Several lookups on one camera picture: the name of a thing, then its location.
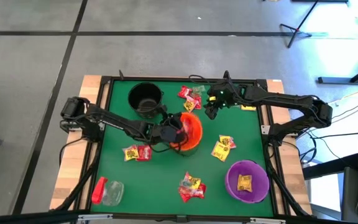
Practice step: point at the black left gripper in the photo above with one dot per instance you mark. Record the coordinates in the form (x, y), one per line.
(165, 130)

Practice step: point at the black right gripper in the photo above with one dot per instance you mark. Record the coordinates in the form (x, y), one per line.
(225, 91)

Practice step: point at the orange pumpkin face bucket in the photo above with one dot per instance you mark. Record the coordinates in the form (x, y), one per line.
(194, 130)

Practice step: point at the clear gummy candy packet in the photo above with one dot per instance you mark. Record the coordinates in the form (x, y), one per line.
(186, 182)
(198, 90)

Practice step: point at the purple plastic bucket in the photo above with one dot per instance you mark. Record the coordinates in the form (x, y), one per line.
(258, 193)

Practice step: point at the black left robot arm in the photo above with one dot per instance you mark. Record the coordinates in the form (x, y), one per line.
(117, 123)

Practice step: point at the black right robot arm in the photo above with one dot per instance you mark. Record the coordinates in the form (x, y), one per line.
(284, 99)

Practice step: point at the black pumpkin face bucket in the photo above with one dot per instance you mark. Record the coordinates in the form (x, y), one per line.
(145, 107)

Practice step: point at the green table mat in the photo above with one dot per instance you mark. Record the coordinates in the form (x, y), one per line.
(160, 186)

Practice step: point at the clear spray bottle red top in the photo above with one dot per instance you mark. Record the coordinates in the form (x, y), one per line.
(104, 193)

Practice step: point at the black tripod stand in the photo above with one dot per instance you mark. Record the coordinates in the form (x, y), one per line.
(296, 30)

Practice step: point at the black desk base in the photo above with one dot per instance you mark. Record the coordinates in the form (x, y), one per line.
(337, 80)

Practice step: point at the black desk bar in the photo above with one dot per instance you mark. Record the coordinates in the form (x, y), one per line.
(328, 168)

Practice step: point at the silver mounting bracket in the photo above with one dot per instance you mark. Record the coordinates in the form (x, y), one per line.
(265, 129)
(101, 126)

